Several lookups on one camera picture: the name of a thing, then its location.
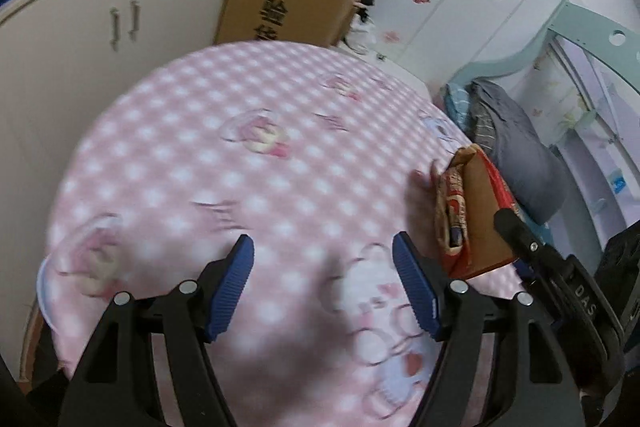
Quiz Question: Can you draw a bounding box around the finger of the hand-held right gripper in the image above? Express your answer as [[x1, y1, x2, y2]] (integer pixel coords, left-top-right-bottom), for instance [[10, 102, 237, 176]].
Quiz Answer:
[[493, 206, 567, 289]]

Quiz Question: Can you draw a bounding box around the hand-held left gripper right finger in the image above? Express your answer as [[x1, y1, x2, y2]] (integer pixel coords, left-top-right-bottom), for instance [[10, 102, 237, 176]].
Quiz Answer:
[[391, 231, 586, 427]]

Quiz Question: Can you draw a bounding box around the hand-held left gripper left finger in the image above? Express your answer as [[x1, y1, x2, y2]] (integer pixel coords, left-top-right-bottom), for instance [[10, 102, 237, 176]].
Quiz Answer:
[[59, 234, 256, 427]]

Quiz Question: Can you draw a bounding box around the brown paper bag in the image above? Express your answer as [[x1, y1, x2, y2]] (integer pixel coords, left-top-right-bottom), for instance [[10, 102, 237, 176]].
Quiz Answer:
[[432, 144, 527, 281]]

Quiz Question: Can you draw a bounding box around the red snack wrapper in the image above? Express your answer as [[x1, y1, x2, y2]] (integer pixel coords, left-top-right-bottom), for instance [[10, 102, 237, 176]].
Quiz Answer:
[[434, 167, 472, 255]]

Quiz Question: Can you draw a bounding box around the grey pillow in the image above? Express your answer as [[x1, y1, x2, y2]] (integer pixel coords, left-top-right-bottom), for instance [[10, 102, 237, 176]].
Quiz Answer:
[[467, 77, 572, 226]]

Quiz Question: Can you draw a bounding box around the pink checked tablecloth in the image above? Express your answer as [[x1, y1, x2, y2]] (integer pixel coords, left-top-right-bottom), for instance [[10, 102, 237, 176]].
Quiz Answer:
[[37, 41, 532, 427]]

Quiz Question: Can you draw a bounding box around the teal patterned bedsheet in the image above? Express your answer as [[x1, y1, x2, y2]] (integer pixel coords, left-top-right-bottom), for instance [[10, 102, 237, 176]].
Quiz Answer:
[[444, 82, 477, 138]]

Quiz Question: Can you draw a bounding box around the white plastic bag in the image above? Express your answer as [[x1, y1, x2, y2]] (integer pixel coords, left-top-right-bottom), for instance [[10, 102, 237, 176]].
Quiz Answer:
[[345, 19, 382, 56]]

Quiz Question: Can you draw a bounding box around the white curved cabinet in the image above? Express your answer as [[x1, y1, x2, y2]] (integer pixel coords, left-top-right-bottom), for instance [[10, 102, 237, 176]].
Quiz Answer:
[[0, 0, 252, 385]]

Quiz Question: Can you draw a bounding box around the teal bed frame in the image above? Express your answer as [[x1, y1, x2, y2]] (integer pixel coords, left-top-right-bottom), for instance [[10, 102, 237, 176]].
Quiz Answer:
[[446, 0, 640, 108]]

